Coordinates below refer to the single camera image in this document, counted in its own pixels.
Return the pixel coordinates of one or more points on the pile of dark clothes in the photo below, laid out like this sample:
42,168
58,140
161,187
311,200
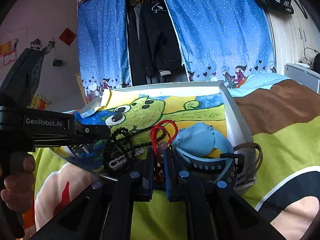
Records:
315,62

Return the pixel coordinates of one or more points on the white wardrobe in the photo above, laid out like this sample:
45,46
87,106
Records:
295,37

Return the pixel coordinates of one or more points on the white shallow tray box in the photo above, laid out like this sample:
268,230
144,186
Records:
151,116

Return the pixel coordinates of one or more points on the colourful cartoon bedspread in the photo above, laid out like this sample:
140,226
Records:
283,203

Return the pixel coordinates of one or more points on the white storage box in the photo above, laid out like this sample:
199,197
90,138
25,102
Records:
303,75

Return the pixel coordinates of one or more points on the blue dotted curtain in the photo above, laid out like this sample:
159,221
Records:
219,40

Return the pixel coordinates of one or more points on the red square wall paper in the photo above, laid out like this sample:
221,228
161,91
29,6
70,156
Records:
67,36

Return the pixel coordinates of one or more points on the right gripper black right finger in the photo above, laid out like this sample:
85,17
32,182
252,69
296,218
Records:
182,186

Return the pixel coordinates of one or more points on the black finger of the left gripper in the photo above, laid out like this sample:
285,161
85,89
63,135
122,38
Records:
91,133

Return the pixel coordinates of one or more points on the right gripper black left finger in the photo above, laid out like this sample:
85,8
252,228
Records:
134,186

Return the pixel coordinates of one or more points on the cartoon wall sticker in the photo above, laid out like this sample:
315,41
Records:
39,102

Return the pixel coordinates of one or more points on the person's left hand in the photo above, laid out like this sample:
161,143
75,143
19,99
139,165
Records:
18,191

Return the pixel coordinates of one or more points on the grey plastic hair clip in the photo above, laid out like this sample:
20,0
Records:
120,161

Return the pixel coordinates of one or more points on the dark hanging clothes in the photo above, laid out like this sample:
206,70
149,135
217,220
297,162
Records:
154,51

